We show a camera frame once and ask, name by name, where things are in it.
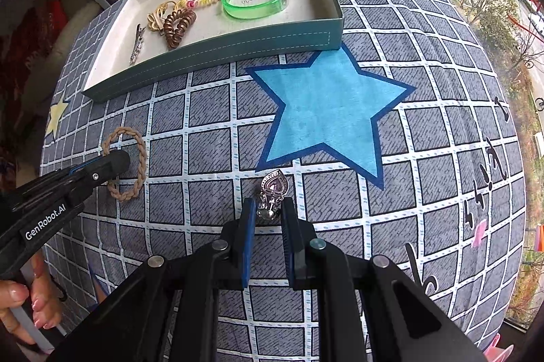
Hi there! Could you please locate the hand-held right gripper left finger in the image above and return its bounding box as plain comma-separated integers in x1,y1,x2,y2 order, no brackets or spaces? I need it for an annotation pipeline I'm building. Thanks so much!
49,197,257,362

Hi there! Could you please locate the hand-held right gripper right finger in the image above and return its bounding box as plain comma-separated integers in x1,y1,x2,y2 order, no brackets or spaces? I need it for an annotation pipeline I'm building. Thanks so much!
280,196,487,362

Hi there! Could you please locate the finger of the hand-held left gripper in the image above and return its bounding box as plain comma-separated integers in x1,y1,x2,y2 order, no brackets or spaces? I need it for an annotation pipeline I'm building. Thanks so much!
68,150,131,193

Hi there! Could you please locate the brown braided hair tie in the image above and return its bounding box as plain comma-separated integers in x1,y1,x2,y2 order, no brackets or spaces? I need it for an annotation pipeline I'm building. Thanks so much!
102,127,148,202

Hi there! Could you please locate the silver heart earring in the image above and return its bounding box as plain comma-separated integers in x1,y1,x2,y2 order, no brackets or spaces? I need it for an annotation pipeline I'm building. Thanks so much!
255,169,290,222

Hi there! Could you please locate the gold star hair clip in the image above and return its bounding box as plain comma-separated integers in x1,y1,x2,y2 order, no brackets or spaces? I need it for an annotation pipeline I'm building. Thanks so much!
129,23,146,65

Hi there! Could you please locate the brown spiral hair tie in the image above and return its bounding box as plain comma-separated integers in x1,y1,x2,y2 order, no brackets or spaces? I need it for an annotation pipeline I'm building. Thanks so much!
163,7,198,50

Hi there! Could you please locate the gold rabbit hair clip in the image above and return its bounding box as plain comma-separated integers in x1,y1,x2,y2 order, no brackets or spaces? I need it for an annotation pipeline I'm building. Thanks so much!
147,1,179,35

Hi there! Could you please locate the green shallow jewelry box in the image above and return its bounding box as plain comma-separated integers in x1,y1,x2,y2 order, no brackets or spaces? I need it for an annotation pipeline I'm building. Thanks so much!
81,0,344,103

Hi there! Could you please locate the person's left hand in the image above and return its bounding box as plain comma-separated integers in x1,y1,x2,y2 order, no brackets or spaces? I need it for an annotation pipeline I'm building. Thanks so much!
0,254,63,346

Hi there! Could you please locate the grey checked star blanket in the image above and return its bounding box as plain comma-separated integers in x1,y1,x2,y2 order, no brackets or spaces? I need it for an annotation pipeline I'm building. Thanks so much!
38,0,528,362

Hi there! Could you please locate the cream sofa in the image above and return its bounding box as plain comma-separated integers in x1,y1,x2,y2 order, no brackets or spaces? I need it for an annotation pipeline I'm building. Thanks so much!
49,1,107,69

